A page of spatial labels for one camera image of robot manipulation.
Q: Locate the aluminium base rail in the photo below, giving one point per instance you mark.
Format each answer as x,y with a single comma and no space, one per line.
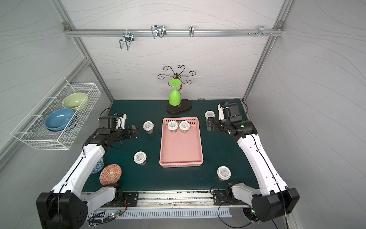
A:
178,199

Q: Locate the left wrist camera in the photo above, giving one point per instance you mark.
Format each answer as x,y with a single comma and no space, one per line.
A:
114,122

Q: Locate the white wire wall basket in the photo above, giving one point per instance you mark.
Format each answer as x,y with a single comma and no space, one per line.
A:
32,131

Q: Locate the aluminium top rail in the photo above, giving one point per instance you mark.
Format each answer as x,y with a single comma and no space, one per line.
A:
169,32

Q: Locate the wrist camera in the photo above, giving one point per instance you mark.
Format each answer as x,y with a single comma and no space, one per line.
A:
229,112
114,122

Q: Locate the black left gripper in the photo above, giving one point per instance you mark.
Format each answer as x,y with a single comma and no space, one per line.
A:
133,131

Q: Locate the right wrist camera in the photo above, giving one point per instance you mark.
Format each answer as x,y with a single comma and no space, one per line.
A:
229,112

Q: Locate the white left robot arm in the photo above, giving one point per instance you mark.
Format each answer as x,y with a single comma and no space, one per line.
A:
63,207

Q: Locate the single metal hook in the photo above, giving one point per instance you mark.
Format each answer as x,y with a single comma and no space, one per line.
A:
191,31

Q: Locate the dark oval stand base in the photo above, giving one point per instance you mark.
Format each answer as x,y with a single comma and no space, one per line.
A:
183,106

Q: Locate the double metal hook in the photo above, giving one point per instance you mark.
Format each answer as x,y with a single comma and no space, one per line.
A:
158,31
126,41

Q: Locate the green yogurt cup white lid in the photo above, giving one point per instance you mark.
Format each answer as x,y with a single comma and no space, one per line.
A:
209,114

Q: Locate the white slotted cable duct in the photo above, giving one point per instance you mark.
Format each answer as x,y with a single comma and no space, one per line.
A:
176,213

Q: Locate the double metal hook left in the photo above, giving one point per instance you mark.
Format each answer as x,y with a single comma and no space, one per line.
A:
126,41

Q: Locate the yogurt cup table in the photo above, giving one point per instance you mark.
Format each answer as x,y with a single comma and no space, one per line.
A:
223,173
140,158
148,127

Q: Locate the metal hook right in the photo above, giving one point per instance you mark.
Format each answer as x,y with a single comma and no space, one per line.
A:
260,33

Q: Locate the bronze scroll stand rod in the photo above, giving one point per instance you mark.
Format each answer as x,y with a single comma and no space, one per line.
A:
178,75

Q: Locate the green upside-down wine glass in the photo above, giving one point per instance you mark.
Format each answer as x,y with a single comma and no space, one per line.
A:
175,96

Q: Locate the pink plastic basket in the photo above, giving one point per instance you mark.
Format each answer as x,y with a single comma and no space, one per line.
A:
181,149

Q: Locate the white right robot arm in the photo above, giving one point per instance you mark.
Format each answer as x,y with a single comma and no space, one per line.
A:
273,198

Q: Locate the light green bowl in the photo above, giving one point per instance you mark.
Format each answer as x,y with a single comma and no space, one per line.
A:
76,102

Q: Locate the double metal hook middle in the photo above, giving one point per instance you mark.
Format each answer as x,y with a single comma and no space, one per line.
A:
158,31

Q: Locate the blue white patterned bowl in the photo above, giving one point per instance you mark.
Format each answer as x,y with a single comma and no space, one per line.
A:
98,167

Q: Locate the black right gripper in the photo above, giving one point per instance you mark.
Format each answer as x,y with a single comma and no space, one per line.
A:
212,124

